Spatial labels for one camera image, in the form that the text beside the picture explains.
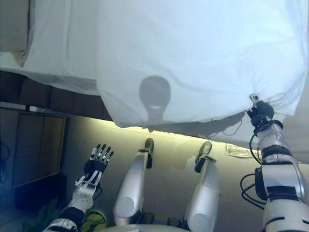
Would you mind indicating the dark robot foot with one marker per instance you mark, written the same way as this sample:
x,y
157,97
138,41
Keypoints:
x,y
205,148
149,145

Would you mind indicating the dark left robot foot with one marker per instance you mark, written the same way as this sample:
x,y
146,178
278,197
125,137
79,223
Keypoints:
x,y
149,145

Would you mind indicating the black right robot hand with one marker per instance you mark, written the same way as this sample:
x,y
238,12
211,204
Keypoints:
x,y
263,111

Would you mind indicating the silver right robot leg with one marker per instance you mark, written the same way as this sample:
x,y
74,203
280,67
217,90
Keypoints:
x,y
205,193

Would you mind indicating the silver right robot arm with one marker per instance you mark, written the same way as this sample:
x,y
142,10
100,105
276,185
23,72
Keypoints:
x,y
282,178

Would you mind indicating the dark right robot foot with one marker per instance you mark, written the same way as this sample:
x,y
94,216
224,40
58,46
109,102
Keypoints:
x,y
205,148

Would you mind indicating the white duvet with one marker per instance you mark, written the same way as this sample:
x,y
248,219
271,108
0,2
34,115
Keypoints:
x,y
193,48

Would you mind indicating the white fringed bedspread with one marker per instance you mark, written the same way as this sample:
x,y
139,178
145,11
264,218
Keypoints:
x,y
217,131

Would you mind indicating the silver left robot leg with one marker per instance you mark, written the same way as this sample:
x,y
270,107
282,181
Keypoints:
x,y
131,183

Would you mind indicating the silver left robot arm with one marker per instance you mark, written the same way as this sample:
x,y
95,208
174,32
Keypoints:
x,y
80,200

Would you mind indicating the silver robot leg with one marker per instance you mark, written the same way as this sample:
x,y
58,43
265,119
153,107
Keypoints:
x,y
131,183
205,193

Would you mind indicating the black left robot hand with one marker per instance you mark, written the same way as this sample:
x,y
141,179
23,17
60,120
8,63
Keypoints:
x,y
95,165

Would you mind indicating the white bed sheet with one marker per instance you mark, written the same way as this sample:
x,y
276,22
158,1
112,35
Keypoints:
x,y
60,48

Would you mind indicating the wooden nightstand cabinet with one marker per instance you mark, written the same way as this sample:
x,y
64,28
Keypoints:
x,y
36,145

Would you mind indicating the beige pillow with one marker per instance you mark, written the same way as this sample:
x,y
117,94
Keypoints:
x,y
14,29

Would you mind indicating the green yellow patterned fabric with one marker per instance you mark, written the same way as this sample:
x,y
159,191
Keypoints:
x,y
95,218

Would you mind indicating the printed paper sheet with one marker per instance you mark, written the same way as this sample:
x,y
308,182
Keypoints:
x,y
237,151

